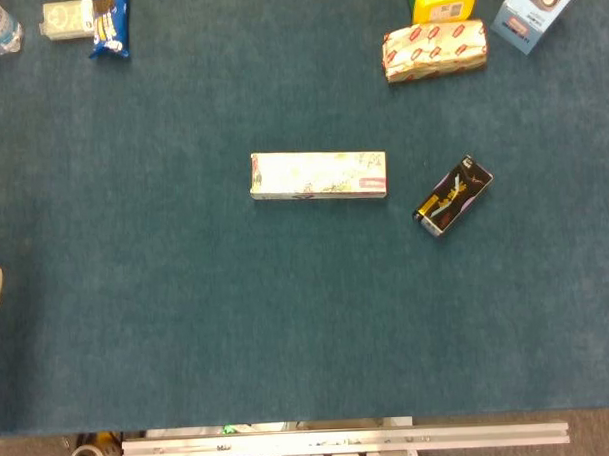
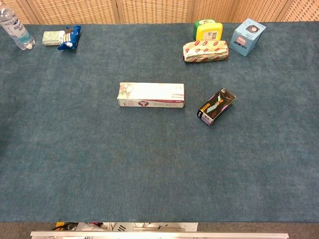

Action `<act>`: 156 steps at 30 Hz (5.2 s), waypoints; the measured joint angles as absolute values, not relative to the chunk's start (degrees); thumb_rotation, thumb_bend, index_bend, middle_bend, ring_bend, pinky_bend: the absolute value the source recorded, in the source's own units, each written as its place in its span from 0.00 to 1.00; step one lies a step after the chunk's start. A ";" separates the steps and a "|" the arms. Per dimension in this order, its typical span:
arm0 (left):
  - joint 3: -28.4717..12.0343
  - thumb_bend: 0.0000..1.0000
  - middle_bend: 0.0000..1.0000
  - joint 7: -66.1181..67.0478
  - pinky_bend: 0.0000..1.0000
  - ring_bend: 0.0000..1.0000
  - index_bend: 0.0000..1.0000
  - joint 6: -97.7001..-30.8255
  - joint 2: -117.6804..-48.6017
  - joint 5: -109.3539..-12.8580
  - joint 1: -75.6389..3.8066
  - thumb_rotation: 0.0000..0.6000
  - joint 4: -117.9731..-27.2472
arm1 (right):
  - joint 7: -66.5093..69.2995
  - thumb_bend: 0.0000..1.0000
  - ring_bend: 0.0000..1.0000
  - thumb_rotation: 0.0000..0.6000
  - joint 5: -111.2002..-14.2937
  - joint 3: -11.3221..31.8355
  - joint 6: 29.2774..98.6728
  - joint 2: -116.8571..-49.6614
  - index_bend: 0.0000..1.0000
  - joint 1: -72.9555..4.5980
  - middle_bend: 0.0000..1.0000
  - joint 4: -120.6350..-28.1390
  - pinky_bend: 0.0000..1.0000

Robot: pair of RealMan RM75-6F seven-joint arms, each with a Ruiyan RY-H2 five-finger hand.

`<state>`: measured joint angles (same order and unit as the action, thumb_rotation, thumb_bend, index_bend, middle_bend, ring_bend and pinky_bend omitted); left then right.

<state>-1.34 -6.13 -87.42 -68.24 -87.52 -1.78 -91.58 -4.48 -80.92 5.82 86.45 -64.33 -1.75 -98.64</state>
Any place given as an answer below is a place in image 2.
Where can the floral pink-white cardboard box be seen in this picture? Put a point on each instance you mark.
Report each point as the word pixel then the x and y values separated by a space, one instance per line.
pixel 139 102

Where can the black purple small box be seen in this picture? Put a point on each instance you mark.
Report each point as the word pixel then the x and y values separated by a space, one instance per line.
pixel 211 117

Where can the yellow green container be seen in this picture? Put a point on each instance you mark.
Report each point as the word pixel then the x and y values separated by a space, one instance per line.
pixel 209 31

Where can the light blue carton box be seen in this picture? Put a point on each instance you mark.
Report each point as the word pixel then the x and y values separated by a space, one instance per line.
pixel 245 37

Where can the pale green soap box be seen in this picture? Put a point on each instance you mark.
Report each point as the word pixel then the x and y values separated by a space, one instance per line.
pixel 51 37

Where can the blue felt table cloth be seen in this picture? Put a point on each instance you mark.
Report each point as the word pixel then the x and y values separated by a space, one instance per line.
pixel 124 161

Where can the red printed paper wrapped package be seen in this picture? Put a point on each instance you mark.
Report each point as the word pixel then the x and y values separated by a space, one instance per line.
pixel 205 51

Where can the woven rattan folding screen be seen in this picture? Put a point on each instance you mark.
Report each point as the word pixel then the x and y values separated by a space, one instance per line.
pixel 154 11

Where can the blue cookie packet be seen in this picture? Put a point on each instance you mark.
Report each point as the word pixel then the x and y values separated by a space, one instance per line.
pixel 71 37

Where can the clear plastic water bottle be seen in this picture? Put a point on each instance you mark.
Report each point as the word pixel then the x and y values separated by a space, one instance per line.
pixel 17 32

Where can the aluminium profile rail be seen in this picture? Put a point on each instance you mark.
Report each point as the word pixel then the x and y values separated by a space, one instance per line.
pixel 159 235

